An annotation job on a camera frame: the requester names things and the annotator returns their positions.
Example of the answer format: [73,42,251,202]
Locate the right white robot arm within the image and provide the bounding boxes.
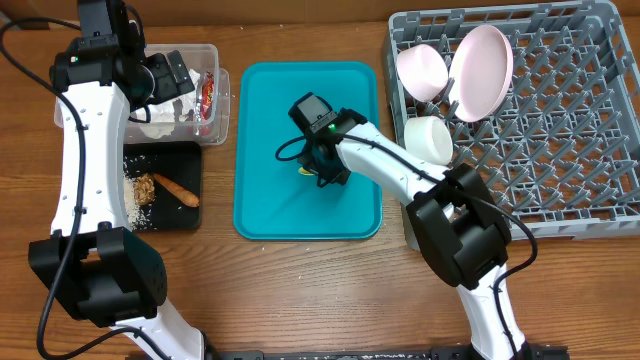
[288,106,534,359]

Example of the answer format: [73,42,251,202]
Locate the brown food chunk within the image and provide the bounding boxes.
[134,174,155,206]

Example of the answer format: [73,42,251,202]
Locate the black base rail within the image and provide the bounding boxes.
[218,345,477,360]

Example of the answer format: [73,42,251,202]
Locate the white napkin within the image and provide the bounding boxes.
[141,90,197,139]

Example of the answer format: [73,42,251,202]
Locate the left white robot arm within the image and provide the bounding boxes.
[28,1,216,359]

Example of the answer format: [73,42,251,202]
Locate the teal serving tray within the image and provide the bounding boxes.
[233,61,383,241]

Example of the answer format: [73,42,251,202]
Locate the orange carrot piece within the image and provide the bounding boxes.
[152,174,200,208]

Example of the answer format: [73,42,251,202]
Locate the grey dishwasher rack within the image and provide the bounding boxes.
[383,1,639,240]

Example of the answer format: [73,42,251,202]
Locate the clear plastic bin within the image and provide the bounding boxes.
[50,39,230,146]

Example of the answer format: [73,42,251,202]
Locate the red ketchup packet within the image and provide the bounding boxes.
[194,72,215,136]

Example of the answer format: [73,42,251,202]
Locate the white green bowl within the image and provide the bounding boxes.
[404,116,453,166]

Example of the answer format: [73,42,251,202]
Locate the large white plate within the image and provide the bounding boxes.
[448,25,514,122]

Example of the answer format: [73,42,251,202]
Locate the yellow plastic spoon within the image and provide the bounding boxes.
[298,167,315,176]

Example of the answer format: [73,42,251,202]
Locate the spilled rice grains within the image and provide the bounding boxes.
[123,159,149,230]

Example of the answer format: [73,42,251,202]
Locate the small pink bowl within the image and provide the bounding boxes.
[396,44,449,102]

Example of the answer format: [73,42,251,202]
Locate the black tray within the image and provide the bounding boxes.
[124,142,202,232]

